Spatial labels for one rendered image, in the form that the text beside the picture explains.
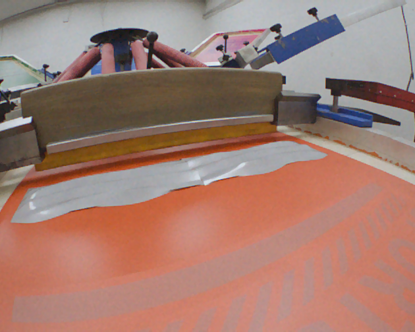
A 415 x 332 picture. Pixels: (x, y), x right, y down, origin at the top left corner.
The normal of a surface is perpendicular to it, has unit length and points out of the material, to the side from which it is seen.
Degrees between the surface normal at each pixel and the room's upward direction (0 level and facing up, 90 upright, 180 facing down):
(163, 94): 90
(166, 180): 29
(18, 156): 90
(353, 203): 0
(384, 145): 90
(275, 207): 0
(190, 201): 0
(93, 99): 90
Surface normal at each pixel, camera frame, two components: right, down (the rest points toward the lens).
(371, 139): -0.90, 0.18
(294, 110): 0.43, 0.33
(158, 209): -0.02, -0.93
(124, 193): 0.22, -0.52
